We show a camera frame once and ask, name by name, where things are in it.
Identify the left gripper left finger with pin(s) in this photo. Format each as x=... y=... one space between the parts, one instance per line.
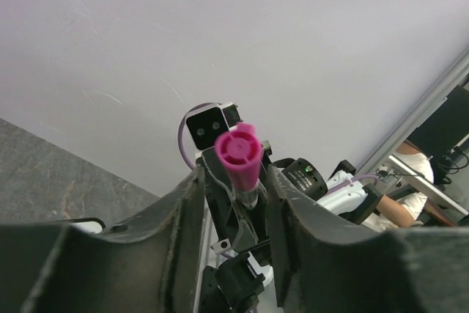
x=146 y=263

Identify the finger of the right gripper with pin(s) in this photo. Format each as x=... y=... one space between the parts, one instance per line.
x=217 y=181
x=266 y=161

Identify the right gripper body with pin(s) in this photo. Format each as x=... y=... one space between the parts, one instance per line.
x=238 y=229

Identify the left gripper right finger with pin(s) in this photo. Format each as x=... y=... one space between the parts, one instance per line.
x=323 y=263

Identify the magenta marker cap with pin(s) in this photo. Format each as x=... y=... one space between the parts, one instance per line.
x=240 y=153

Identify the white marker pen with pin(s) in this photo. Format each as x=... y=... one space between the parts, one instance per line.
x=250 y=198

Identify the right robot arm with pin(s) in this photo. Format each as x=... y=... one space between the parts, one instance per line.
x=235 y=286

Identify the small whiteboard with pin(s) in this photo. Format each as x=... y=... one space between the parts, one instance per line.
x=90 y=225

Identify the seated person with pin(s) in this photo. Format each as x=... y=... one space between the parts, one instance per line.
x=402 y=208

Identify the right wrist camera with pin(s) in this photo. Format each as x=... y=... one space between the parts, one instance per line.
x=207 y=122

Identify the right aluminium frame post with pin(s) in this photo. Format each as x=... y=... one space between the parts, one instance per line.
x=420 y=111

